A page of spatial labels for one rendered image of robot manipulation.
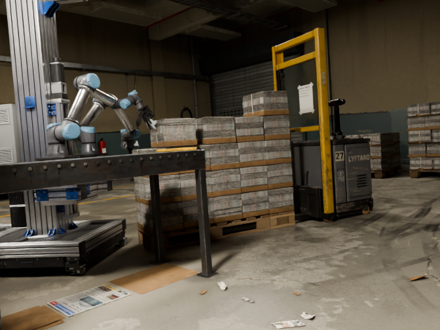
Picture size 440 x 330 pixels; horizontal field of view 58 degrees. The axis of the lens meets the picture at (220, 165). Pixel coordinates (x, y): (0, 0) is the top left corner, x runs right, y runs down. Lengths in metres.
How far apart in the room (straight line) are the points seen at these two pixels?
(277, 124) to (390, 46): 6.20
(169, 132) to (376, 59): 7.15
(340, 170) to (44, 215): 2.70
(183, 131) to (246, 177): 0.74
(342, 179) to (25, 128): 2.87
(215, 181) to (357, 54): 7.08
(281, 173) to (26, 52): 2.37
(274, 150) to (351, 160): 0.85
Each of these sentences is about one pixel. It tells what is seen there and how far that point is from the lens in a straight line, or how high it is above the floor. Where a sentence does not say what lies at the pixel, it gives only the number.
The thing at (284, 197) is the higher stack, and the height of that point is 0.28.
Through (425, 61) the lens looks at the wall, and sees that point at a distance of 9.43.
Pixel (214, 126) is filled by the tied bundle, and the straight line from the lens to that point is 3.47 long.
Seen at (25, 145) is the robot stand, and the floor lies 0.91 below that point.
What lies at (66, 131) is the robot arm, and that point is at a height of 0.98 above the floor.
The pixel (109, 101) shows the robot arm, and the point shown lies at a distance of 3.36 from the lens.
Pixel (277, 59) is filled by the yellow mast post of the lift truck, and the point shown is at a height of 1.71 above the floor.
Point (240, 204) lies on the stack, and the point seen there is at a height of 0.27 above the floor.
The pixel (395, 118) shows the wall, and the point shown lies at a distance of 9.54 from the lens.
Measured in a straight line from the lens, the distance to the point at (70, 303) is 2.47.
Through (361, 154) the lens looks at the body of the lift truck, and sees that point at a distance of 4.30.
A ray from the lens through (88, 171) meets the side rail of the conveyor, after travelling 2.06.
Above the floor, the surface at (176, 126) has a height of 0.99.
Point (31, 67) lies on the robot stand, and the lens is 3.36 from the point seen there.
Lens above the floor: 0.83
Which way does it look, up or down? 3 degrees down
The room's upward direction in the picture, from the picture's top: 4 degrees counter-clockwise
